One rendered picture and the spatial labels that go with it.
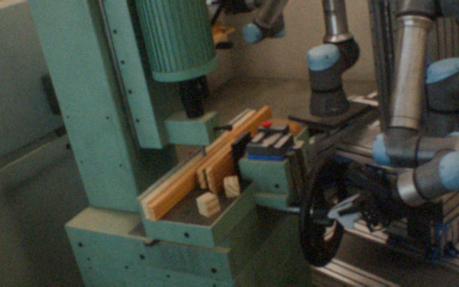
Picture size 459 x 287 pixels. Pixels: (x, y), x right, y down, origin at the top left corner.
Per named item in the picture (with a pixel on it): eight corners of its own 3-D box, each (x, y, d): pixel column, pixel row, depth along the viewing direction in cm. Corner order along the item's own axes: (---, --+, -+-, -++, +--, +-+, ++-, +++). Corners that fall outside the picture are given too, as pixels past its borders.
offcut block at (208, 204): (211, 206, 146) (208, 191, 145) (221, 210, 144) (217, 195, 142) (199, 213, 144) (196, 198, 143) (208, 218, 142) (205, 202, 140)
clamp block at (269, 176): (288, 195, 151) (283, 164, 147) (242, 190, 157) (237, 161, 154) (310, 169, 162) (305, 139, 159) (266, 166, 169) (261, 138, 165)
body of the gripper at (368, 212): (367, 234, 131) (412, 218, 123) (347, 203, 131) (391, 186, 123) (378, 218, 137) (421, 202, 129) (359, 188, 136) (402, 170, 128)
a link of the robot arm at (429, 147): (427, 127, 134) (414, 147, 125) (476, 130, 128) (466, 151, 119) (429, 158, 137) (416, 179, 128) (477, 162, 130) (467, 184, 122)
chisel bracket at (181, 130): (210, 151, 157) (205, 121, 154) (168, 148, 164) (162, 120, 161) (224, 139, 163) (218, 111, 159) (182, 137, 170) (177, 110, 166)
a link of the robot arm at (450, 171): (481, 171, 119) (473, 190, 113) (437, 189, 127) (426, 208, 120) (463, 140, 119) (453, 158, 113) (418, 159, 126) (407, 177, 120)
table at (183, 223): (249, 255, 134) (245, 233, 132) (146, 238, 150) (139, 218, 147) (339, 144, 181) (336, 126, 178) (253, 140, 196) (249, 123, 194)
